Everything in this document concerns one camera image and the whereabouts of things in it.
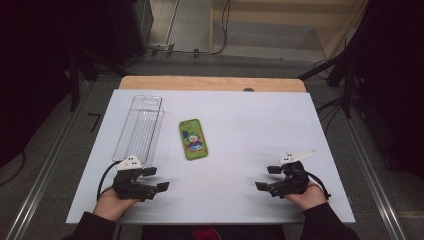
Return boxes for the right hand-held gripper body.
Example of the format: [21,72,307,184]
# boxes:
[268,150,317,199]

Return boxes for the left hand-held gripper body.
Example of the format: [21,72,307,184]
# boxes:
[112,154,158,202]

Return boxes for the clear plastic tray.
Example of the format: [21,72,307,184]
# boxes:
[112,94,165,168]

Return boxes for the green cartoon phone case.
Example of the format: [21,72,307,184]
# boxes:
[178,118,209,162]

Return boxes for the person's right hand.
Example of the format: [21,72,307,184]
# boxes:
[284,181,329,213]

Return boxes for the person's left hand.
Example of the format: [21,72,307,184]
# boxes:
[93,188,141,223]

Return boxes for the red garment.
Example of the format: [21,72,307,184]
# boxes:
[191,226,223,240]

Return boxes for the wooden table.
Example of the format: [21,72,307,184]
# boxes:
[118,75,307,93]

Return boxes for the black metal stand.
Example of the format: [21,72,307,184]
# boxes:
[298,49,355,118]
[68,49,131,113]

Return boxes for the wooden steps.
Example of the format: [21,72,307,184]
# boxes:
[209,0,369,62]

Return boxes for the black curtain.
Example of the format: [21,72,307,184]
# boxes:
[0,0,148,168]
[346,0,424,179]

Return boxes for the right hand-held gripper cable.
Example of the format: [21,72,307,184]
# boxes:
[306,170,332,201]

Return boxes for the hand-held gripper cable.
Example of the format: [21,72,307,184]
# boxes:
[306,170,332,201]
[96,160,123,201]

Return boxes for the left hand-held gripper cable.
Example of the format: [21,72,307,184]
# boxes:
[96,160,123,201]

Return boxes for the aluminium floor rail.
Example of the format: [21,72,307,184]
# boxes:
[333,89,407,240]
[6,79,96,240]

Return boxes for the bundle of black floor cables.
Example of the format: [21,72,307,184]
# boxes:
[313,59,351,133]

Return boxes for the black floor cable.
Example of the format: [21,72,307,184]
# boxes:
[0,151,26,188]

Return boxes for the hanging black cable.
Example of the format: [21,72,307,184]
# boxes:
[126,0,233,66]

